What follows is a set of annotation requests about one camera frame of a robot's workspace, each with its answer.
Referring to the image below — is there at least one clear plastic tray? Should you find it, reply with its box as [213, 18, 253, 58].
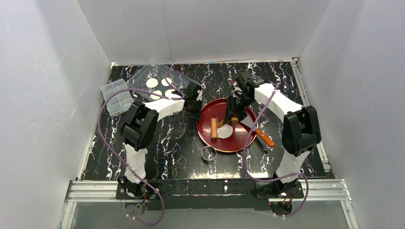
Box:
[128, 65, 203, 120]

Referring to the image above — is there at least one aluminium frame rail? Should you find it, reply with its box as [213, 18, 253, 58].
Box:
[59, 179, 359, 229]

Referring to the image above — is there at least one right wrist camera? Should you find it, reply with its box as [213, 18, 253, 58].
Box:
[230, 81, 243, 98]

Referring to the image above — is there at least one round dough wrapper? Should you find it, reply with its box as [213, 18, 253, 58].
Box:
[146, 78, 159, 88]
[165, 89, 181, 98]
[161, 78, 172, 87]
[150, 90, 162, 100]

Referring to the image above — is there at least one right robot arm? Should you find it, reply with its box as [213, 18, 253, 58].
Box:
[218, 72, 321, 196]

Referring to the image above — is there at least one metal ring cutter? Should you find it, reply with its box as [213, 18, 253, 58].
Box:
[200, 146, 217, 165]

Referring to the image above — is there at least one clear plastic compartment box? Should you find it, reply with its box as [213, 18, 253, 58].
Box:
[100, 79, 134, 116]

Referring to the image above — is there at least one red round tray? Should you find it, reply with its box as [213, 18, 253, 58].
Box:
[197, 98, 256, 153]

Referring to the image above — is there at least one metal spatula wooden handle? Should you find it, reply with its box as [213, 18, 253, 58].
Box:
[239, 115, 275, 147]

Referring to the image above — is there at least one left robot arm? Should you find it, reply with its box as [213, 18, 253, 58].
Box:
[118, 81, 203, 198]

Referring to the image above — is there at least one white dough piece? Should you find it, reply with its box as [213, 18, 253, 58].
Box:
[209, 125, 234, 140]

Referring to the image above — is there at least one wooden double-ended rolling pin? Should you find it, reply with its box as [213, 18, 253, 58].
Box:
[209, 117, 238, 140]

